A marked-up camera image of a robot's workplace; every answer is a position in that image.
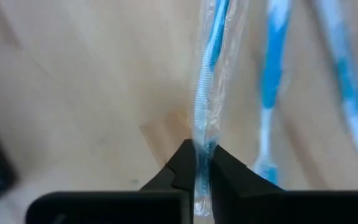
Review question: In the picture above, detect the blue white toothbrush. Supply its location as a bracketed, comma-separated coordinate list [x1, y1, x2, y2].
[311, 0, 358, 184]
[188, 0, 250, 218]
[253, 0, 293, 186]

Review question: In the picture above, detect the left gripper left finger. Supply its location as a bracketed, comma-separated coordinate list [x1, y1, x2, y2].
[26, 139, 197, 224]

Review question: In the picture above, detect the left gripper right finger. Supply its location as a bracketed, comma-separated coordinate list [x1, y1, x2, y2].
[210, 144, 358, 224]

